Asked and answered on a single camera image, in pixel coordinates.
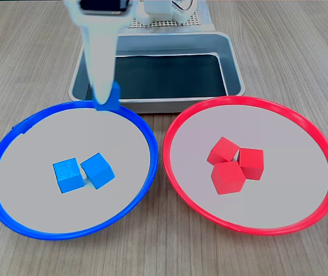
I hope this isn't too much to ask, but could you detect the blue wooden cube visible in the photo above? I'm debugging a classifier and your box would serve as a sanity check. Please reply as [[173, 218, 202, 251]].
[[94, 81, 121, 112], [80, 152, 116, 190], [52, 157, 86, 194]]

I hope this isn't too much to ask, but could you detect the red wooden cube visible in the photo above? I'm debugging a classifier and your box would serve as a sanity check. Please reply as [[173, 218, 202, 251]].
[[237, 148, 265, 181], [211, 160, 246, 196], [206, 136, 241, 166]]

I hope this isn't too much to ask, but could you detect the silver metal tray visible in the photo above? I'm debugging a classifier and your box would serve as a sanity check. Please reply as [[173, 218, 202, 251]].
[[68, 31, 246, 114]]

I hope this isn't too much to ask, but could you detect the black tray liner mat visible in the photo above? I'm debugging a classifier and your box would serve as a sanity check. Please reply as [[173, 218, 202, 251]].
[[85, 53, 228, 100]]

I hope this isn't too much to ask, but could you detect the white mesh mat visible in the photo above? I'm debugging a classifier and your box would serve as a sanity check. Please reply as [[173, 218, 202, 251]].
[[128, 0, 211, 29]]

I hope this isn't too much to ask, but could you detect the white dish blue rim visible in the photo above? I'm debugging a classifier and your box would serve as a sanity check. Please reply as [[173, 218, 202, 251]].
[[0, 99, 159, 241]]

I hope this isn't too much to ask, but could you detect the white dish red rim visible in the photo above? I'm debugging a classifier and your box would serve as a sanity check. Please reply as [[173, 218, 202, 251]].
[[162, 95, 328, 236]]

